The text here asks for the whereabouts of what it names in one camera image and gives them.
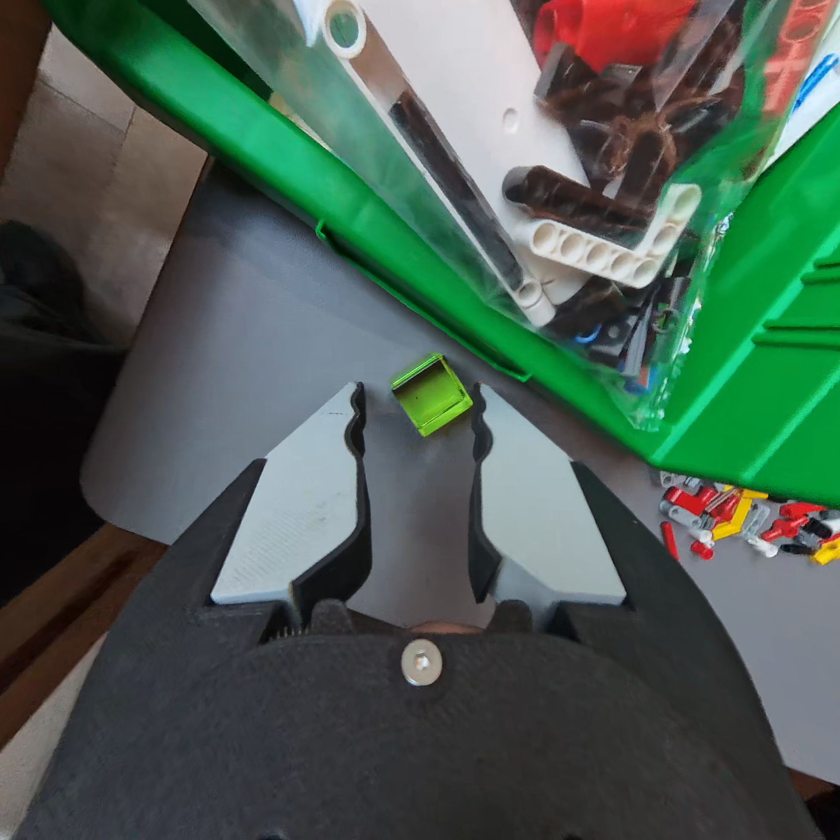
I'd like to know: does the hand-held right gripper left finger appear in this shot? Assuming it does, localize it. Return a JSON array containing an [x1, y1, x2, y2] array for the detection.
[[210, 382, 374, 626]]

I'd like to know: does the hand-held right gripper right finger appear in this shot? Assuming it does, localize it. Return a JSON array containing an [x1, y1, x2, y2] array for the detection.
[[467, 382, 628, 621]]

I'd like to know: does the green transparent cube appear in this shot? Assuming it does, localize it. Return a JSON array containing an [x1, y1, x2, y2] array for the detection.
[[390, 353, 473, 438]]

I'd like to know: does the pile of small building pieces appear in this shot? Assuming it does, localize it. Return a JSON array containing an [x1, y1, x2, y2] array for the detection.
[[658, 471, 840, 567]]

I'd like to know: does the person's dark clothing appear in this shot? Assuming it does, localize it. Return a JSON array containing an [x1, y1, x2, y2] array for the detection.
[[0, 220, 127, 605]]

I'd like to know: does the green plastic storage bin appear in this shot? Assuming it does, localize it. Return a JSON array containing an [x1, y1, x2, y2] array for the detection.
[[39, 0, 840, 509]]

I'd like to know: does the clear bag of building pieces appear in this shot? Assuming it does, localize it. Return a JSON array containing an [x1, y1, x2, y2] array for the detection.
[[190, 0, 840, 427]]

